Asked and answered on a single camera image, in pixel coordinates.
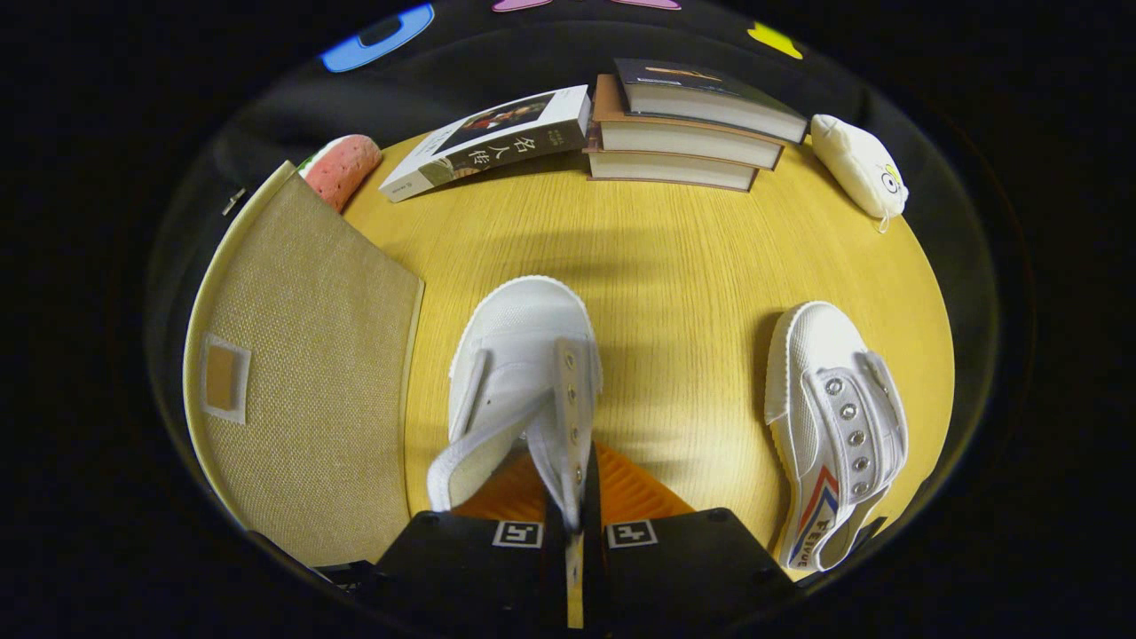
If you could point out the white portrait cover book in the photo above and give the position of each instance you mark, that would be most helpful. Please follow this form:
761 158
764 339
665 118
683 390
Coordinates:
479 142

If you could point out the watermelon slice plush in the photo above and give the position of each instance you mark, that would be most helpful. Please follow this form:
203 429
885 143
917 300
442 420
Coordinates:
346 169

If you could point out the silver cloth clip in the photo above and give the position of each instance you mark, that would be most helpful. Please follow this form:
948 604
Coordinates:
233 201

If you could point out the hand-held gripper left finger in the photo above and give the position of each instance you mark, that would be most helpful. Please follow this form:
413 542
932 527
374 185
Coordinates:
470 577

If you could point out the white plush toy with eyes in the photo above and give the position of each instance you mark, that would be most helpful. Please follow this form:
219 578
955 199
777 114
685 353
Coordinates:
856 160

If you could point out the brown cover book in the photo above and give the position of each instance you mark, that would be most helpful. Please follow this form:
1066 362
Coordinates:
683 140

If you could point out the white canvas shoe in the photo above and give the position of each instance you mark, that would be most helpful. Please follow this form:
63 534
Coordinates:
812 355
524 337

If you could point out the beige fabric storage box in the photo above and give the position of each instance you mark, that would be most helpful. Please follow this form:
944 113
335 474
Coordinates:
328 355

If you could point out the thin brown edged book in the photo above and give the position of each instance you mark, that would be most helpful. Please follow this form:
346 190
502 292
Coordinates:
666 169

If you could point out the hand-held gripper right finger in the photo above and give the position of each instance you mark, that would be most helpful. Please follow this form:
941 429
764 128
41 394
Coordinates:
683 568

